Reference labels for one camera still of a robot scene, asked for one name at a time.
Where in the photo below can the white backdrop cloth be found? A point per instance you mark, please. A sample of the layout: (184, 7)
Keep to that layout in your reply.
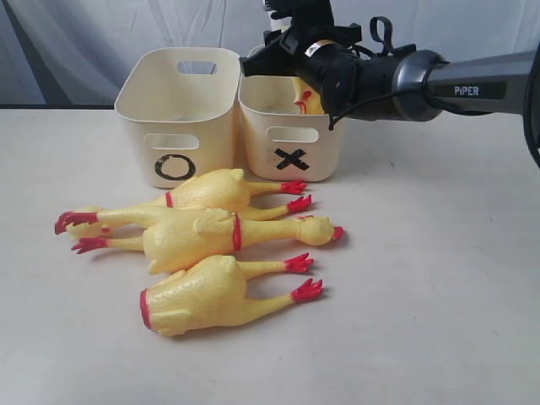
(80, 52)

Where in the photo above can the rubber chicken bins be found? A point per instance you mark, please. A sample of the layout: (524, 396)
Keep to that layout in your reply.
(230, 190)

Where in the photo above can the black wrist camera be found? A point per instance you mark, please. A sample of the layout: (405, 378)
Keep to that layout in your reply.
(283, 14)

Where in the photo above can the cream bin marked X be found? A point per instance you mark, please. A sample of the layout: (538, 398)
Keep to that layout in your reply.
(281, 144)

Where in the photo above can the cream bin marked O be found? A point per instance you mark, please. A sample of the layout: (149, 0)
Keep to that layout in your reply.
(179, 109)

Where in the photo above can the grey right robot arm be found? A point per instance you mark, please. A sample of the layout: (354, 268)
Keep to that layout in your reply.
(396, 83)

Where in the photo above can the headless rubber chicken body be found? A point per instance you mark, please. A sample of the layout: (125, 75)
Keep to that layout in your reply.
(213, 293)

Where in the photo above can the whole rubber chicken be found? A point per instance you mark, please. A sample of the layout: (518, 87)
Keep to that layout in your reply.
(175, 239)

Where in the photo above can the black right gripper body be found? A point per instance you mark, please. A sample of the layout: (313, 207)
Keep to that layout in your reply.
(320, 56)

